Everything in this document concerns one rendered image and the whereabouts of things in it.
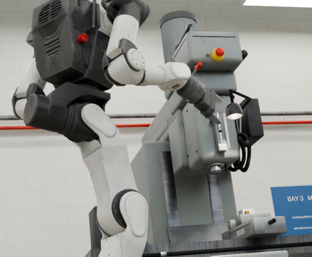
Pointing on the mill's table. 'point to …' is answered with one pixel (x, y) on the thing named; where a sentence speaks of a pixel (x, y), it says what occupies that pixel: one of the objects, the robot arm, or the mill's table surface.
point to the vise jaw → (249, 217)
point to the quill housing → (208, 137)
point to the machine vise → (255, 228)
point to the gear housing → (217, 81)
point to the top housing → (198, 51)
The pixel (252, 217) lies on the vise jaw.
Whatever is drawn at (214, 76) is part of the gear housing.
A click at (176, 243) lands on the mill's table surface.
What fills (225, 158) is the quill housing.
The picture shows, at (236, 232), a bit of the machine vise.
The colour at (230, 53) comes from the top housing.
